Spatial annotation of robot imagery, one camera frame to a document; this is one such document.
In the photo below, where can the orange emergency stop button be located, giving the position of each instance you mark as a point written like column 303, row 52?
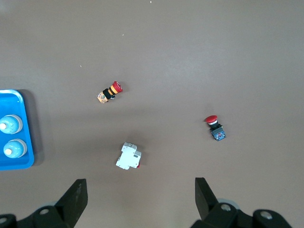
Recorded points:
column 109, row 93

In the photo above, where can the blue plastic tray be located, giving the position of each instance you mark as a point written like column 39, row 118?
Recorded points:
column 9, row 104

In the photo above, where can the white circuit breaker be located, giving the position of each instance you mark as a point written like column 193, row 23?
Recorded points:
column 128, row 156

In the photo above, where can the blue bell with cream button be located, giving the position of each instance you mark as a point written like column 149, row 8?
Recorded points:
column 10, row 124
column 14, row 148

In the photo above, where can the red mushroom push button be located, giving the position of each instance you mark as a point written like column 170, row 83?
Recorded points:
column 216, row 129

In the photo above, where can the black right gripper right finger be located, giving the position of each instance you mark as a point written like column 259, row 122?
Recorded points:
column 206, row 205

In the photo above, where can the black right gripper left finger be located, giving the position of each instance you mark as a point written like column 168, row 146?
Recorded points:
column 71, row 204

